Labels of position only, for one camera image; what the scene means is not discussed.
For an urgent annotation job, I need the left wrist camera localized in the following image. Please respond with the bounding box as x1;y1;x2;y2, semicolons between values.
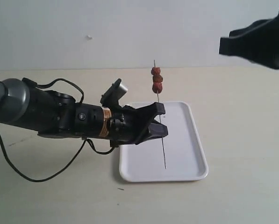
100;78;128;109

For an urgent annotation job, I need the white plastic tray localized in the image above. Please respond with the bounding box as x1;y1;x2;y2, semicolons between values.
119;101;208;182

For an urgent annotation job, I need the dark brown round object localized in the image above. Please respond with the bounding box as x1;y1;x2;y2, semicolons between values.
152;74;163;83

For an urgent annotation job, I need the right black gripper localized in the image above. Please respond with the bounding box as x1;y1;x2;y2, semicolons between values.
219;14;279;70

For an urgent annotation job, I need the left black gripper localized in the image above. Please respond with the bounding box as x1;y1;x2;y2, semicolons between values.
74;102;168;147

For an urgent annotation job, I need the thin metal skewer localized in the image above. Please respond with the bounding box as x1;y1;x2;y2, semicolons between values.
153;59;167;169

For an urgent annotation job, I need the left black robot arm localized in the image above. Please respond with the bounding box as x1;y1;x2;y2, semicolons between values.
0;78;168;147

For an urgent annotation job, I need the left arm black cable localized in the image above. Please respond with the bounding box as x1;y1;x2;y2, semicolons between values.
0;78;114;183

